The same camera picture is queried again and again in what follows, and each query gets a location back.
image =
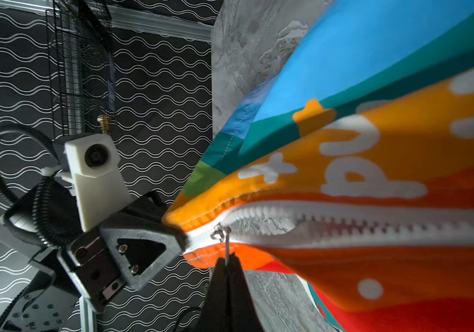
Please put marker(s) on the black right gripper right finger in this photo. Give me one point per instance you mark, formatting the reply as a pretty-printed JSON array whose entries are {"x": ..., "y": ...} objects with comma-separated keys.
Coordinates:
[{"x": 240, "y": 306}]

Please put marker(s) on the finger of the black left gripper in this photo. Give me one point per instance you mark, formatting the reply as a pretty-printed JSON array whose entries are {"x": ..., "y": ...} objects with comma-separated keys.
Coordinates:
[{"x": 140, "y": 247}]

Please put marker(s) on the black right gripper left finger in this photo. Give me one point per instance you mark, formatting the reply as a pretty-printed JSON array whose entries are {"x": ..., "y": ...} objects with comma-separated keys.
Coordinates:
[{"x": 215, "y": 313}]

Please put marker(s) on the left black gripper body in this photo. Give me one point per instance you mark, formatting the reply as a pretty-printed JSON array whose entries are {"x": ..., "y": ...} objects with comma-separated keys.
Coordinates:
[{"x": 89, "y": 263}]

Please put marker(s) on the rainbow cartoon kids jacket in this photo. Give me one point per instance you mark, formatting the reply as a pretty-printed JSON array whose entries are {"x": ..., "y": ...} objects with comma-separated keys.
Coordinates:
[{"x": 353, "y": 169}]

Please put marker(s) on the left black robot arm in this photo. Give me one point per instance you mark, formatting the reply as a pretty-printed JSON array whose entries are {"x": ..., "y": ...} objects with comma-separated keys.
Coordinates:
[{"x": 38, "y": 225}]

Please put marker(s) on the brass knob in basket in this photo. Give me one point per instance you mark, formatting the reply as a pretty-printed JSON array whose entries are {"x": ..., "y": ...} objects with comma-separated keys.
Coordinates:
[{"x": 105, "y": 123}]

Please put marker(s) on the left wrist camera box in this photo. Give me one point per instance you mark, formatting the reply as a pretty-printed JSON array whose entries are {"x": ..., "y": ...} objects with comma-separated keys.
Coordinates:
[{"x": 90, "y": 163}]

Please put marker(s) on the black wire wall basket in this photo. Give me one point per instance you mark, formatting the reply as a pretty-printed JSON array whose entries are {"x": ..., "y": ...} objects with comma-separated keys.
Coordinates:
[{"x": 82, "y": 69}]

